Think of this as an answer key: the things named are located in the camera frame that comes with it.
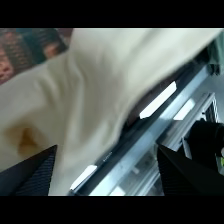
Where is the silver frame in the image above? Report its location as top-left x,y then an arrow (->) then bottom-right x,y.
89,64 -> 222,197

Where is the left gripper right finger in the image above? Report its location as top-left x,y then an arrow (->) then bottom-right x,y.
157,143 -> 224,197

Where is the cream garment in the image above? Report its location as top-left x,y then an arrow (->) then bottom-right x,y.
0,28 -> 224,197

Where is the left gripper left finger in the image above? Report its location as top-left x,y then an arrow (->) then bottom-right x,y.
0,144 -> 58,197

